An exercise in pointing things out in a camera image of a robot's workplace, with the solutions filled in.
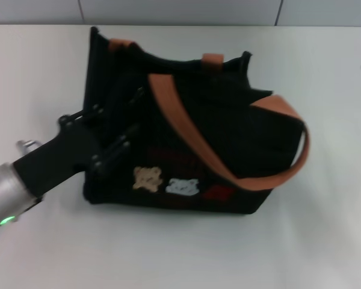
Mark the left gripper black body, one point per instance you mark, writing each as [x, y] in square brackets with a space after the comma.
[60, 153]

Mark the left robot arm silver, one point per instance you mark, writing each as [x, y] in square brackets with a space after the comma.
[6, 192]

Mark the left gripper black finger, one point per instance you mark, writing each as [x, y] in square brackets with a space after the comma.
[114, 150]
[99, 111]

